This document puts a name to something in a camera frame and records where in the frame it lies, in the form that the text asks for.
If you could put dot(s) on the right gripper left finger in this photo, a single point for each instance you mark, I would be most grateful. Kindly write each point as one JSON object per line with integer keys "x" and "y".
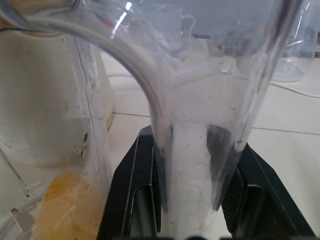
{"x": 130, "y": 195}

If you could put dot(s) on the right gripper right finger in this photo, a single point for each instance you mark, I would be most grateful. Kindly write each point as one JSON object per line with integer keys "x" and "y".
{"x": 270, "y": 200}

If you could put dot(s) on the orange segment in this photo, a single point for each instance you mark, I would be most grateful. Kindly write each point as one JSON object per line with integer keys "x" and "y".
{"x": 72, "y": 220}

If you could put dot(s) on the clear plastic blender jug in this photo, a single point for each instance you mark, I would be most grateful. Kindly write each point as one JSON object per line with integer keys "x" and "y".
{"x": 200, "y": 100}

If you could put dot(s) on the cream blender base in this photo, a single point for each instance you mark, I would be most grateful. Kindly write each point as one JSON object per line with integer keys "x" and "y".
{"x": 37, "y": 100}

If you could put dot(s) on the small clear glass cup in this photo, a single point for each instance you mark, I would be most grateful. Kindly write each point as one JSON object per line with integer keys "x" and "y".
{"x": 295, "y": 55}

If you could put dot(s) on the clear glass beaker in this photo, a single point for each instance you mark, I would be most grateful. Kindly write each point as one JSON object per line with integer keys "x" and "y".
{"x": 162, "y": 27}

